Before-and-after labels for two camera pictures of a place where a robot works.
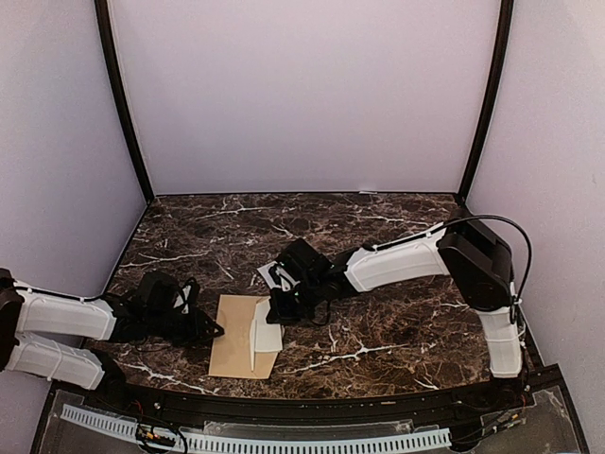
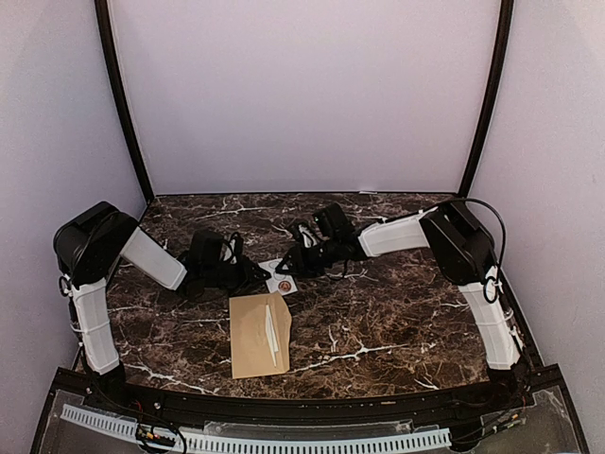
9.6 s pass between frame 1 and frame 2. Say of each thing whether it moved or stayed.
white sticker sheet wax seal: stayed
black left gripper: moved
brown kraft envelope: moved
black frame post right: stayed
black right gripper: moved
